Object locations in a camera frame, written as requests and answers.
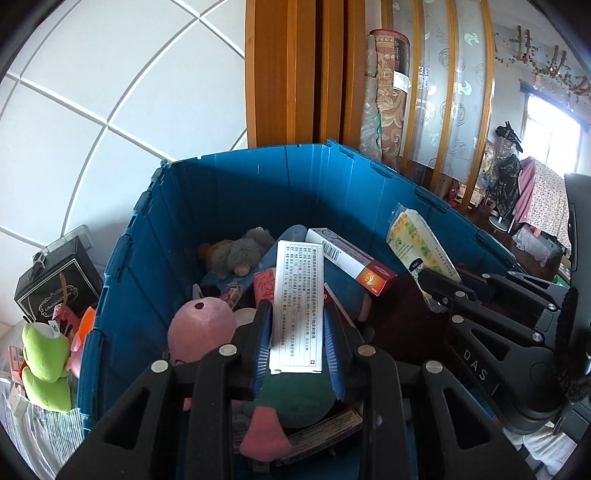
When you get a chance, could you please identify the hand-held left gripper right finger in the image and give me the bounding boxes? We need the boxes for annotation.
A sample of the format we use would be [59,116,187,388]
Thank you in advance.
[323,307,536,480]

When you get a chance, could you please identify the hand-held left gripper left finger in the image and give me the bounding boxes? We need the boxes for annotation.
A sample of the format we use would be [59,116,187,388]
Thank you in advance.
[58,300,273,480]

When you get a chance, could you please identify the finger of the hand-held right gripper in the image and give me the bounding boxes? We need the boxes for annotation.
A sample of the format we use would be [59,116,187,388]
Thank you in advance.
[418,267,561,348]
[455,263,572,318]

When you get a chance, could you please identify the long white box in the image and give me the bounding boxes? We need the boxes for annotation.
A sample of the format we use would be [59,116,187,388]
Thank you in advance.
[269,240,325,376]

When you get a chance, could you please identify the grey plush toy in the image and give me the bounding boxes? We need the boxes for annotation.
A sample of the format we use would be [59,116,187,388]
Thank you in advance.
[217,227,275,278]

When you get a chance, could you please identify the green patterned snack packet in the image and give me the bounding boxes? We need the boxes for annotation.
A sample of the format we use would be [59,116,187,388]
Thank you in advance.
[385,208,462,305]

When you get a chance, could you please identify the blue plastic crate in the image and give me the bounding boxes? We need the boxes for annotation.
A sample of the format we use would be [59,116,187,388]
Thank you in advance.
[76,138,522,480]

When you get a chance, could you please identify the pink and white box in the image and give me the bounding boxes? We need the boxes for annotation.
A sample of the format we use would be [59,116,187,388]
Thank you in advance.
[221,284,246,308]

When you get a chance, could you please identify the flat white printed box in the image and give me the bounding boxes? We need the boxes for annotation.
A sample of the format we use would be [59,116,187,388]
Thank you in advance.
[277,408,365,464]

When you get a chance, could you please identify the small red box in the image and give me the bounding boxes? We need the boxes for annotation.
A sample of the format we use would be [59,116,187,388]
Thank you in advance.
[253,270,278,306]

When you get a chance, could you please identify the pig plush in teal outfit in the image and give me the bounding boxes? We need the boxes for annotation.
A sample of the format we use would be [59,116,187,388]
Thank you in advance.
[166,298,340,459]

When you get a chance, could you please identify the maroon plush pouch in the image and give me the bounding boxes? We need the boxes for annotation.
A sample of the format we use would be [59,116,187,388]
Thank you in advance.
[369,272,451,352]

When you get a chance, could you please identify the pile of hanging clothes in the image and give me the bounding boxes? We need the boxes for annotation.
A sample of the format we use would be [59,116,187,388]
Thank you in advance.
[515,157,573,250]

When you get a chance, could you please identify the white box with red end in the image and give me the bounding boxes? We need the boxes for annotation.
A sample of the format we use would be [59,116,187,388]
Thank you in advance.
[305,227,399,296]

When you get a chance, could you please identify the brown plush toy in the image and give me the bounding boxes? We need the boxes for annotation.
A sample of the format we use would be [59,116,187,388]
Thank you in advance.
[198,240,232,268]

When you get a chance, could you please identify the black plastic bag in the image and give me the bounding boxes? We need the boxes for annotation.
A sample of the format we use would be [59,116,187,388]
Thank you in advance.
[485,122,525,217]

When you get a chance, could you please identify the bright window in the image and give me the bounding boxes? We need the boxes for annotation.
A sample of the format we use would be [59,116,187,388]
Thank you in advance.
[522,80,591,172]

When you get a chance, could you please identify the pig plush in orange dress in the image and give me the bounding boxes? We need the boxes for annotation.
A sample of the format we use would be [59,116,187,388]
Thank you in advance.
[65,307,98,377]

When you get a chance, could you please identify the frosted glass sliding door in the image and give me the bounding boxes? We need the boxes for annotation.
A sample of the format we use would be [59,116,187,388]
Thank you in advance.
[381,0,497,185]

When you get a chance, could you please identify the black gift box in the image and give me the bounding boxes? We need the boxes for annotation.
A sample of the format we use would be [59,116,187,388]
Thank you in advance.
[15,225,103,324]

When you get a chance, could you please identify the green frog plush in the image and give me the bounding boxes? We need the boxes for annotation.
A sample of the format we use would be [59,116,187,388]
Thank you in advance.
[21,320,75,413]

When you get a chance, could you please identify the rolled patterned carpet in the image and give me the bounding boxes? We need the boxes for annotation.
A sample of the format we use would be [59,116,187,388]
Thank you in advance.
[360,28,411,171]

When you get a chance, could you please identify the wall vine decoration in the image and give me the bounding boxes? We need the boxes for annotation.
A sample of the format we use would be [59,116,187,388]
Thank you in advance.
[494,23,591,95]

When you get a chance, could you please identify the wooden door frame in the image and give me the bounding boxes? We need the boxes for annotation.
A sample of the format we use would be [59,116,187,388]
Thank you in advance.
[245,0,384,148]

